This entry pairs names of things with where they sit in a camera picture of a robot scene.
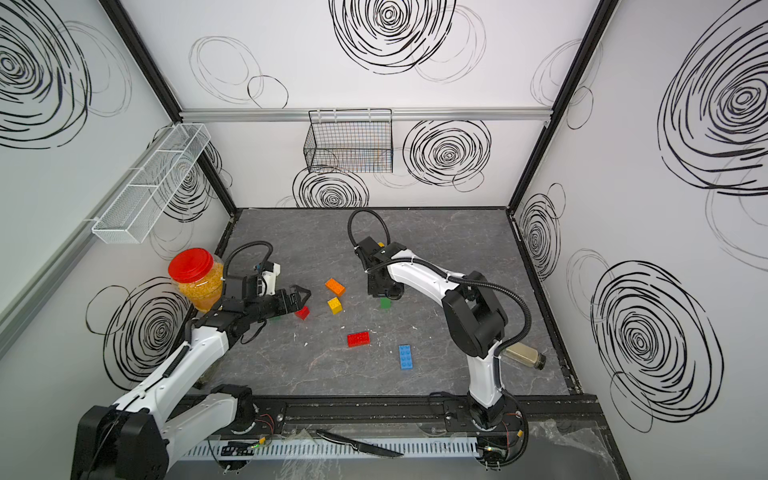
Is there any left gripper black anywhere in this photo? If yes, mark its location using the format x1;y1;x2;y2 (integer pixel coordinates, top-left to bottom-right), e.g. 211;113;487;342
247;284;312;324

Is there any light blue lego brick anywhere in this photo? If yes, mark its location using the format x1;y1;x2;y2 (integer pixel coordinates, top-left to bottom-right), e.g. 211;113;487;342
398;344;413;370

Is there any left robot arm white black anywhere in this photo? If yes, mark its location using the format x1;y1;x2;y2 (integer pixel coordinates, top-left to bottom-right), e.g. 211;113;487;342
71;285;311;479

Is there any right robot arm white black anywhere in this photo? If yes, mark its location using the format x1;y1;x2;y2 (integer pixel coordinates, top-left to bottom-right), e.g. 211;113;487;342
356;247;508;431

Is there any small red lego brick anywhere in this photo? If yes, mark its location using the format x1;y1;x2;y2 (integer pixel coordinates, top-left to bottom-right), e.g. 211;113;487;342
295;306;310;320

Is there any orange long lego brick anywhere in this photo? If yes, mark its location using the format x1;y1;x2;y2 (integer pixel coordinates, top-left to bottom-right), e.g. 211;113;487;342
325;278;346;297

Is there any yellow square lego brick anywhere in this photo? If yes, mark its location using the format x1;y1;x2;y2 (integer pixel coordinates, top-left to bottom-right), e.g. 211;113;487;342
328;297;343;315

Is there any red flat lego brick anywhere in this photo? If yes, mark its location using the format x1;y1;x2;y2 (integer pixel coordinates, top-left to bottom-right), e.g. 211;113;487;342
347;331;371;348

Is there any plastic jar red lid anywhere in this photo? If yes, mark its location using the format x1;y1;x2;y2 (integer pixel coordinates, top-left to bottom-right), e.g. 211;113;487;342
168;248;224;313

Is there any small glass jar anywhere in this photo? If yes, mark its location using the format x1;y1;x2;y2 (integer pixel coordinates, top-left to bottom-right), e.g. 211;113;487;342
503;343;547;370

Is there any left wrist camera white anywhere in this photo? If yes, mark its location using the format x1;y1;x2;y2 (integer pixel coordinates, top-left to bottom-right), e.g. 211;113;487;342
260;261;281;296

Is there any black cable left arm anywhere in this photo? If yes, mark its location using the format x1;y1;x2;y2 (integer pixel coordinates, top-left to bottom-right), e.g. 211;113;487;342
221;240;275;283

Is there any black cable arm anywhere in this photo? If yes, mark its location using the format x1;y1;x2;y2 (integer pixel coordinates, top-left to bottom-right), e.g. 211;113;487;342
347;208;534;358
221;240;275;283

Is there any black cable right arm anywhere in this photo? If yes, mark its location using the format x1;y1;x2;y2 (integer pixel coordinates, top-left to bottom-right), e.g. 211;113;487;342
347;208;534;358

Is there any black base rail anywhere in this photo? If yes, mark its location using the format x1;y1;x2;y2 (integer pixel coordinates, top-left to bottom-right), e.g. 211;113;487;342
238;392;603;433

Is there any black wire basket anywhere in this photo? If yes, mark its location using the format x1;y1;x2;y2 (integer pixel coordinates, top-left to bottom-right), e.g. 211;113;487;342
302;108;394;173

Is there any white slotted cable duct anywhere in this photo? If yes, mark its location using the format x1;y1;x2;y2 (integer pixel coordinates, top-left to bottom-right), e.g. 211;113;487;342
181;437;479;462

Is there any white wire shelf basket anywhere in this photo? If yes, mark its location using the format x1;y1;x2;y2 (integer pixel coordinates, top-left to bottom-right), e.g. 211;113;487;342
91;123;210;244

